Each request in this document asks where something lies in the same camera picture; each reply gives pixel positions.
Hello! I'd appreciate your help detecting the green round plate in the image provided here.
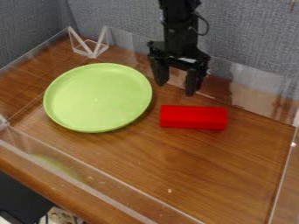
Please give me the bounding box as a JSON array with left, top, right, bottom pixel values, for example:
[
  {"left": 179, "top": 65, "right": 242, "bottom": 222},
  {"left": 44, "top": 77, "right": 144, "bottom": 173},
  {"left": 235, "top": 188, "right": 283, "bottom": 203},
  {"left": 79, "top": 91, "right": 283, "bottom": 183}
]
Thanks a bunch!
[{"left": 43, "top": 63, "right": 154, "bottom": 133}]

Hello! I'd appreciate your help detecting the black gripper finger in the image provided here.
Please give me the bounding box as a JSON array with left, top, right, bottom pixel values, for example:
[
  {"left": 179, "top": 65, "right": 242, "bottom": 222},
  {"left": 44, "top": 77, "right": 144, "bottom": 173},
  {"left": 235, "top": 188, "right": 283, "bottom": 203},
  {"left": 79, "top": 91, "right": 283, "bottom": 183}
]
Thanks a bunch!
[
  {"left": 186, "top": 68, "right": 207, "bottom": 96},
  {"left": 150, "top": 57, "right": 170, "bottom": 87}
]

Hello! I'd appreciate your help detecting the red rectangular block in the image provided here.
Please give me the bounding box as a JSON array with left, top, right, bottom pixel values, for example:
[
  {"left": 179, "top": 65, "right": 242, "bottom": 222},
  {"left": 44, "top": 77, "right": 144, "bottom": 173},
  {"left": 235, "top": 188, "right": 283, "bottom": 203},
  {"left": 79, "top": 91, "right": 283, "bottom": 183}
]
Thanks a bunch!
[{"left": 160, "top": 105, "right": 229, "bottom": 130}]

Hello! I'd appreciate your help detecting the clear acrylic enclosure wall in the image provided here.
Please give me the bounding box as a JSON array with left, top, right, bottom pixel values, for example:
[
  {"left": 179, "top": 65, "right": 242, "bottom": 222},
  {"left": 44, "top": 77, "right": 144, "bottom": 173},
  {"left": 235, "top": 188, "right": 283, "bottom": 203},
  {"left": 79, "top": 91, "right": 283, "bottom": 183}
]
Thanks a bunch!
[{"left": 0, "top": 32, "right": 299, "bottom": 224}]

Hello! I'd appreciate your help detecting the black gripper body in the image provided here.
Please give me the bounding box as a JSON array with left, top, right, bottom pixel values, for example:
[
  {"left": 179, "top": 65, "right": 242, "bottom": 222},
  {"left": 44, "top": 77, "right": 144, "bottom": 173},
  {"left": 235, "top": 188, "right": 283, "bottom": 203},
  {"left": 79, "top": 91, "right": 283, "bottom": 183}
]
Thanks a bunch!
[{"left": 147, "top": 0, "right": 211, "bottom": 71}]

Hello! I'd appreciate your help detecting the white power strip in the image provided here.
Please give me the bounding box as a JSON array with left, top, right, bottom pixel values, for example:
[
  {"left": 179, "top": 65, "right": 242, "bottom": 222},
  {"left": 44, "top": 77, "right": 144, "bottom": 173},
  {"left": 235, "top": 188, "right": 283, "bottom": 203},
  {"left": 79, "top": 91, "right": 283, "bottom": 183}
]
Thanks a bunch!
[{"left": 47, "top": 206, "right": 86, "bottom": 224}]

